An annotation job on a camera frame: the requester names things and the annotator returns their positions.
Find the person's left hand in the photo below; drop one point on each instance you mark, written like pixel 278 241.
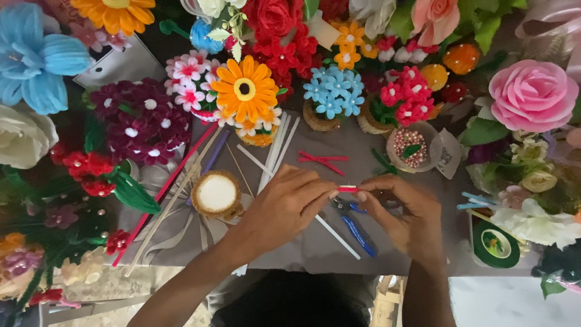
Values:
pixel 277 213

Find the person's dark shirt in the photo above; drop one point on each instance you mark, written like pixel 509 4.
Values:
pixel 293 299

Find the long red pipe cleaner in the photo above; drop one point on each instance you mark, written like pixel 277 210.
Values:
pixel 165 193

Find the maroon flower bouquet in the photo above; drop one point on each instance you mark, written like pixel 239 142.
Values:
pixel 140 120

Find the clear cup of pink beads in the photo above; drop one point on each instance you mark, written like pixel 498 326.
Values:
pixel 410 147

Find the red white tulip buds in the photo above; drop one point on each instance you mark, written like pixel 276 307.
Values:
pixel 404 51

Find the peach rose with green leaves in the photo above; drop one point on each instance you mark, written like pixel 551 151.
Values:
pixel 435 18

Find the blue flower pot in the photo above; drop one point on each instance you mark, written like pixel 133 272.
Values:
pixel 333 95

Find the person's right hand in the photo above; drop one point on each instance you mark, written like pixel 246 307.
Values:
pixel 408 218

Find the pink ribbon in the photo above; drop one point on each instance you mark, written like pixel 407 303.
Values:
pixel 556 27

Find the orange beaded mushroom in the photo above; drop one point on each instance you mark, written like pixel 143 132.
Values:
pixel 461 58

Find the pink white flower bunch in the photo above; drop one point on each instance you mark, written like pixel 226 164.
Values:
pixel 189 81

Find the green tape roll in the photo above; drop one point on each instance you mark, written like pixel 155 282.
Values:
pixel 495 245

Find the purple pipe cleaner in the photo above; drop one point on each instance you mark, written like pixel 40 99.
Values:
pixel 214 156

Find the clear plastic lid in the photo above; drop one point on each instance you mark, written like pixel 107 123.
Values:
pixel 449 153

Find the long beige stick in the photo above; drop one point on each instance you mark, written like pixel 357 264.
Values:
pixel 170 209

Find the red pink flower pot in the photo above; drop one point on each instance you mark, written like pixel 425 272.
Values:
pixel 401 102

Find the bundle of white pipe cleaners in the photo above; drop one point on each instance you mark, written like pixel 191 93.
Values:
pixel 278 147

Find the large light blue flower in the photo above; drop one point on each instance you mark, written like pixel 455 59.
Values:
pixel 36 59

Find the mixed pastel flower bouquet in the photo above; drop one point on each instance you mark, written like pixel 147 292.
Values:
pixel 45 254

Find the woven pot with white foam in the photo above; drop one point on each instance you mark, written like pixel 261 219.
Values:
pixel 217 194

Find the red flowers with green leaves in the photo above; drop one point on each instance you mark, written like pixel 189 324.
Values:
pixel 97 175

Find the large white rose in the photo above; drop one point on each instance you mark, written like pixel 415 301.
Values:
pixel 22 135

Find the large orange yellow flower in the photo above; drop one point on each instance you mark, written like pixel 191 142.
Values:
pixel 115 13

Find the white fabric rose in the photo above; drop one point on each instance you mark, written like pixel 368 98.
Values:
pixel 373 13

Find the large pink rose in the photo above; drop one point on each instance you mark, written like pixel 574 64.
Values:
pixel 533 95

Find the white leaf sprig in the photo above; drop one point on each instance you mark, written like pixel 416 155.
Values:
pixel 232 32

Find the thin wooden skewer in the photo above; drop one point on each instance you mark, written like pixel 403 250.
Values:
pixel 239 170

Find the small orange flowers bunch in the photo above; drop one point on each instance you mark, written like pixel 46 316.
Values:
pixel 349 43

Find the red rose bouquet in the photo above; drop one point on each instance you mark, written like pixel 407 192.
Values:
pixel 279 38

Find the red beaded mushroom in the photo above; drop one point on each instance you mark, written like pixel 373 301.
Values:
pixel 454 92

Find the single white stick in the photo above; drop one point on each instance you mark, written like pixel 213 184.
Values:
pixel 338 238

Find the light blue pipe cleaner pieces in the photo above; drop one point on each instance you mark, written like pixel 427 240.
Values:
pixel 474 202

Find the cream small rose bouquet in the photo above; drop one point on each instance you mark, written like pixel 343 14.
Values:
pixel 533 175

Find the orange sunflower pot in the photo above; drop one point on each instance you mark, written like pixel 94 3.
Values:
pixel 245 91

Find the white ruffled flower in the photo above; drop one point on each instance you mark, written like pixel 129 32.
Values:
pixel 535 225

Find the short red white pipe cleaner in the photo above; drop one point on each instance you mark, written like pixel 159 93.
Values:
pixel 347 189

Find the grey tablecloth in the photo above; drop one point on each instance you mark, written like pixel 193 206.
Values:
pixel 313 247

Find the blue fuzzy flower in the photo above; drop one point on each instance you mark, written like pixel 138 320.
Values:
pixel 202 37

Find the grey white card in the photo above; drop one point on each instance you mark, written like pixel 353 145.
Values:
pixel 125 66

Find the green pipe cleaner pieces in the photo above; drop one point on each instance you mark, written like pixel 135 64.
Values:
pixel 383 161

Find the yellow beaded mushroom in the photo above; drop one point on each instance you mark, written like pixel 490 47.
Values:
pixel 434 76

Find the dark wrapped flower bouquet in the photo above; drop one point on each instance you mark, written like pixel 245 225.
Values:
pixel 558 268

